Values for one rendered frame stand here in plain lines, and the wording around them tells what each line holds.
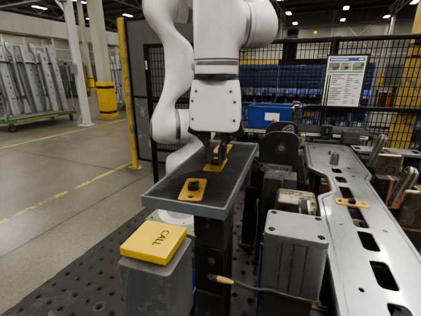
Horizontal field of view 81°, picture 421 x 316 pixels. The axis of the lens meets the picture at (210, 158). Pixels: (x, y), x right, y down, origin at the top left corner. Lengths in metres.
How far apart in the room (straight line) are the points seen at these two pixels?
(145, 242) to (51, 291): 0.72
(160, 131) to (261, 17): 0.48
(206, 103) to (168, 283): 0.31
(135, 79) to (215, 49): 3.11
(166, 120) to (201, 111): 0.35
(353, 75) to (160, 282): 1.62
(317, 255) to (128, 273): 0.27
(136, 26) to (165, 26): 2.66
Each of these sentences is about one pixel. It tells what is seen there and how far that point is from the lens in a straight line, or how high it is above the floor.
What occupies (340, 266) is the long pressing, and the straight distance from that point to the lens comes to 0.57.
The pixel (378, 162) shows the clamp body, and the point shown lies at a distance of 1.20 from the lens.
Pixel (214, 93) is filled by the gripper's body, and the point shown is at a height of 1.31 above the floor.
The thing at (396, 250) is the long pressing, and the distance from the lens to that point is 0.67.
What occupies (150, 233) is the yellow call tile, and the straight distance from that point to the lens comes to 0.33.
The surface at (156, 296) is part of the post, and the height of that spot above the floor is 1.11.
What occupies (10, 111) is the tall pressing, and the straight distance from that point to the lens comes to 8.12.
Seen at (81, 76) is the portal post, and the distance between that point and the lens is 7.45.
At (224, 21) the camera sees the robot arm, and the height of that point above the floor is 1.43.
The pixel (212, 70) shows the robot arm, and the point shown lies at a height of 1.35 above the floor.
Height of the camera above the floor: 1.35
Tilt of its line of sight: 19 degrees down
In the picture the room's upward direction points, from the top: straight up
